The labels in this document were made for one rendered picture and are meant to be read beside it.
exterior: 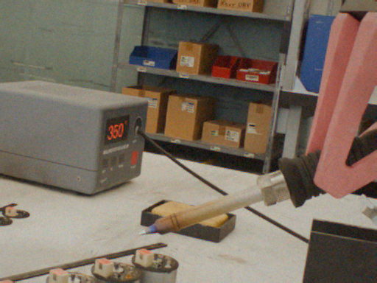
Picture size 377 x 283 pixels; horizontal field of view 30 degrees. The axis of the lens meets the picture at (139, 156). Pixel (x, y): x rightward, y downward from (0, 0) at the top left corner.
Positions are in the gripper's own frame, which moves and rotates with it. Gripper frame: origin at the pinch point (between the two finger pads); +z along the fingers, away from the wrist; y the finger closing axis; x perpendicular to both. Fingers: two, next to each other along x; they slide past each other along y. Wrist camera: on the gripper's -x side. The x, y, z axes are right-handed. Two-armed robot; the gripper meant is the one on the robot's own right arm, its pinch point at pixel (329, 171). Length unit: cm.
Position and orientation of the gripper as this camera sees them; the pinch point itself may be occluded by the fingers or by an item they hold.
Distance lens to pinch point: 34.2
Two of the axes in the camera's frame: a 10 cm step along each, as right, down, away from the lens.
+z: -5.6, 8.1, 1.7
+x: 8.3, 5.5, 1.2
